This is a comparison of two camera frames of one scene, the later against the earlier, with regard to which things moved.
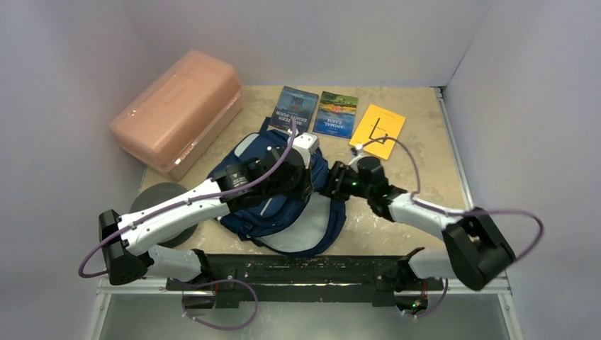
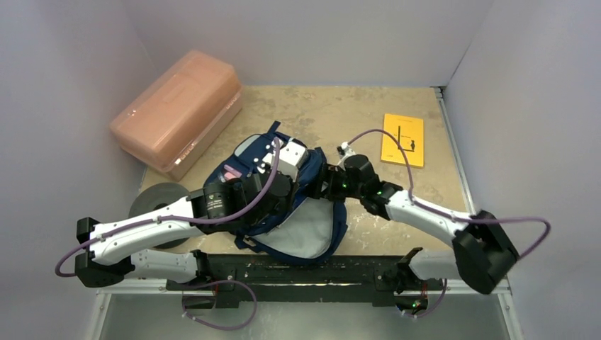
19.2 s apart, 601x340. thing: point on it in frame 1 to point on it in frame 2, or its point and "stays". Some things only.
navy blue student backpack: (294, 227) stays
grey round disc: (156, 193) stays
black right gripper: (336, 180) stays
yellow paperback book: (378, 132) to (409, 131)
